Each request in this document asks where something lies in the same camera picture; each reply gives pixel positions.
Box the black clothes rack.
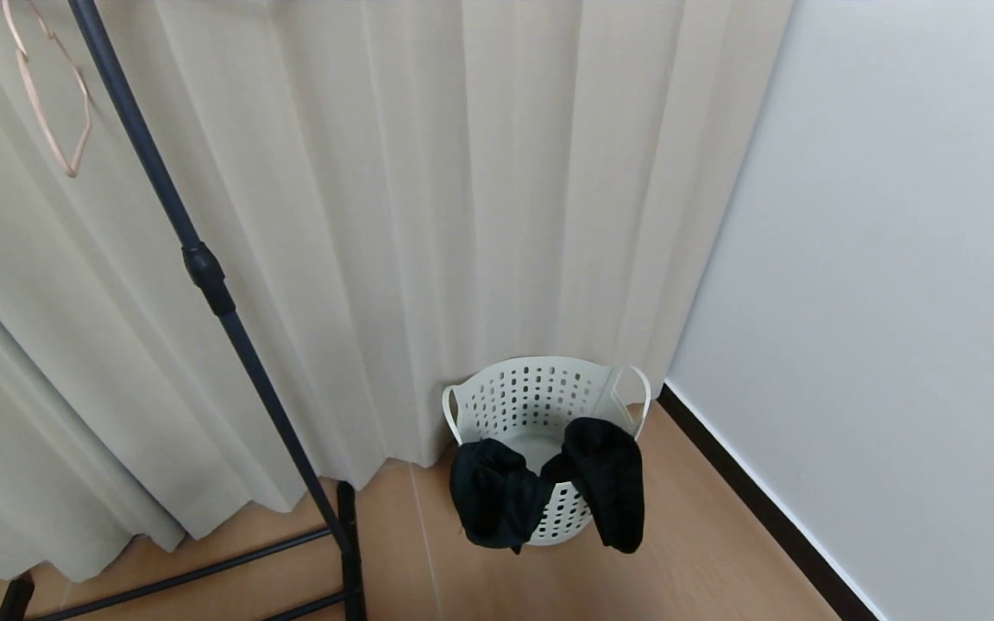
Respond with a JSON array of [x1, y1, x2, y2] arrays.
[[0, 0, 369, 621]]

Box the pink clothes hanger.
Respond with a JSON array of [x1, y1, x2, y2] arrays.
[[1, 0, 93, 179]]

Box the white curtain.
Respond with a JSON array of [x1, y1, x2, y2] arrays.
[[0, 0, 797, 520], [0, 248, 189, 587]]

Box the black garment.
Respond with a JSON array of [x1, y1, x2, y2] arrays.
[[449, 437, 555, 555]]

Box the white laundry basket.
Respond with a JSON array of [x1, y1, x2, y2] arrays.
[[441, 355, 652, 548]]

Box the black shorts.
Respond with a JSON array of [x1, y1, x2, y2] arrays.
[[541, 417, 646, 555]]

